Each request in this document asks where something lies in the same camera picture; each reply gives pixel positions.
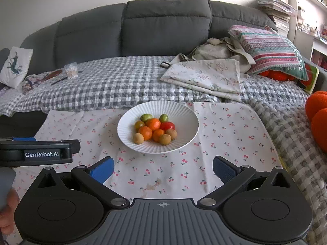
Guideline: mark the green fruit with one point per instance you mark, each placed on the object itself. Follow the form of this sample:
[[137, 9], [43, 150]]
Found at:
[[163, 118], [146, 117]]

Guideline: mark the stack of magazines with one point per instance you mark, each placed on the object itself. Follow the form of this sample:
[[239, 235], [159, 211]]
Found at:
[[279, 12]]

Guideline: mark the white embroidered pillow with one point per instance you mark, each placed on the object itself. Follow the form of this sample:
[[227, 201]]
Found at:
[[15, 65]]

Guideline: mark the brown kiwi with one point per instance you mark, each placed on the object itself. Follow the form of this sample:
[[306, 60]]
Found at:
[[172, 133], [138, 138], [165, 139]]

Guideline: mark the beige cloth bag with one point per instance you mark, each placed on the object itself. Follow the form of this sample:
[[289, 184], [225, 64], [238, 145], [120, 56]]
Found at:
[[214, 49]]

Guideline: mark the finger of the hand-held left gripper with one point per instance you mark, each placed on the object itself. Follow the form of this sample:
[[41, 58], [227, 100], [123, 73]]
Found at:
[[75, 146], [24, 139]]

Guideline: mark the chunky woven blanket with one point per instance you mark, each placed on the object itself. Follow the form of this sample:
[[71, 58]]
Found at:
[[288, 145]]

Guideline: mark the large blemished orange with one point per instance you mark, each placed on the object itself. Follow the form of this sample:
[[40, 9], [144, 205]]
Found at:
[[145, 133]]

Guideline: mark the yellow-green tomato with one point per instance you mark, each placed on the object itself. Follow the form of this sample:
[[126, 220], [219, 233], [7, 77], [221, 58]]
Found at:
[[139, 125]]

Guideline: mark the grey checked blanket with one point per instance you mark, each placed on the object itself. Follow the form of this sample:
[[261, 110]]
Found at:
[[115, 81]]

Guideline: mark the patterned fabric piece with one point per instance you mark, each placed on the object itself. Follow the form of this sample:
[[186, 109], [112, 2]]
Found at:
[[38, 80]]

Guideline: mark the red tomato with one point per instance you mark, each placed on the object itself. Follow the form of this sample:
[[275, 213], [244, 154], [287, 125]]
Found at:
[[167, 126]]

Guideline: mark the small orange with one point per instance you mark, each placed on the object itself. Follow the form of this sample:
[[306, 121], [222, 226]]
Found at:
[[158, 135]]

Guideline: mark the dark pen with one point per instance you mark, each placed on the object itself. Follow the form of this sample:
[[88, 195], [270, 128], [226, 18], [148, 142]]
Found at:
[[58, 81]]

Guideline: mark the large orange plush toy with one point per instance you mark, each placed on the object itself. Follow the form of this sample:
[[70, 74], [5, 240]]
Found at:
[[319, 122]]

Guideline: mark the green and orange cushion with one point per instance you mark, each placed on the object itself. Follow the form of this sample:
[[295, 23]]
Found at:
[[310, 77]]

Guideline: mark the clear plastic bag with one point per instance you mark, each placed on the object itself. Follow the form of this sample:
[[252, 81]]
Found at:
[[70, 71]]

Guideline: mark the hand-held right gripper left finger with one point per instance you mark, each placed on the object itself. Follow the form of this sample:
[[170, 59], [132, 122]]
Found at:
[[102, 169]]

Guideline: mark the white ribbed plate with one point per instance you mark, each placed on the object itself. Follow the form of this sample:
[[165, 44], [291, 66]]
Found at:
[[184, 125]]

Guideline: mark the folded floral cloth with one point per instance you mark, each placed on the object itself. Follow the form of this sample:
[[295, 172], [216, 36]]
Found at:
[[204, 76]]

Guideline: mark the grey sofa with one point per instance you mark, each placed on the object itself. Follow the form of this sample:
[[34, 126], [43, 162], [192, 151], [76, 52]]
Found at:
[[153, 28]]

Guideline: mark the white bookshelf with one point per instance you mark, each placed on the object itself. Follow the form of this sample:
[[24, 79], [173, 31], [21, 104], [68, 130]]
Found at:
[[309, 10]]

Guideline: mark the person's left hand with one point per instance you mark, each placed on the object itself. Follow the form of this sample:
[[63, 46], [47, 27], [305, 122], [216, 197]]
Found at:
[[9, 217]]

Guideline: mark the striped patterned pillow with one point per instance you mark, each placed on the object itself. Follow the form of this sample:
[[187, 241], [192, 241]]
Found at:
[[270, 51]]

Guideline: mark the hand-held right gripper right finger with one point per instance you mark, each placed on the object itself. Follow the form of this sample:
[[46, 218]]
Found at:
[[224, 169]]

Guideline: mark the cherry print cloth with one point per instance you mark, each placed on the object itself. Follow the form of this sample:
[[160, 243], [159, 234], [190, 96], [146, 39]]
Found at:
[[178, 168]]

